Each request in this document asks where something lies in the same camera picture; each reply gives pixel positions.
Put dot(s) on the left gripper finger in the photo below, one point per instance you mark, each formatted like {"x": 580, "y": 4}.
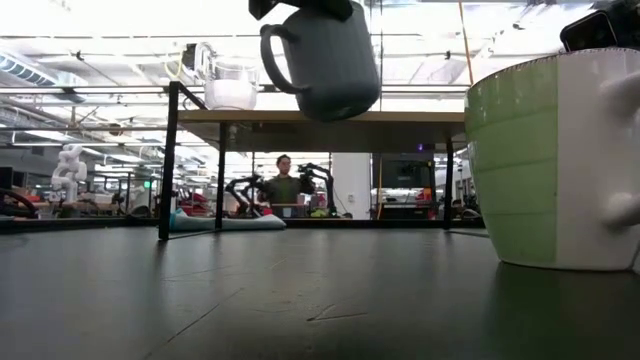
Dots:
{"x": 335, "y": 7}
{"x": 262, "y": 7}

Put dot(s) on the grey ceramic mug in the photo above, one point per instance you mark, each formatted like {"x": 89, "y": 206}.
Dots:
{"x": 330, "y": 65}

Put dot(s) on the clear plastic cup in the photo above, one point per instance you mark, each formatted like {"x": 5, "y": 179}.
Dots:
{"x": 231, "y": 90}

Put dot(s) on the green and white mug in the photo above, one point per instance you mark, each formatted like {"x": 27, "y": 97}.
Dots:
{"x": 515, "y": 175}

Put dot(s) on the background black robot arm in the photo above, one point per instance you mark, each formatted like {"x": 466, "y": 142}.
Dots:
{"x": 320, "y": 175}
{"x": 242, "y": 192}

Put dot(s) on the wooden shelf with black legs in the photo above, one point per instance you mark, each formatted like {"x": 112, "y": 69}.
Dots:
{"x": 350, "y": 131}

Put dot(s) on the black and orange machine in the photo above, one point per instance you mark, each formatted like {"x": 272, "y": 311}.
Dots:
{"x": 404, "y": 175}

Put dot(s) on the person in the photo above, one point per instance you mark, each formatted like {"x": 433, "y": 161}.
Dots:
{"x": 284, "y": 190}

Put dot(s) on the light blue cloth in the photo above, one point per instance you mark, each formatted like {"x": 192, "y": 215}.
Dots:
{"x": 240, "y": 223}

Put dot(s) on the white robot figure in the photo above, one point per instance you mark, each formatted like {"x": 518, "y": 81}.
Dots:
{"x": 70, "y": 172}

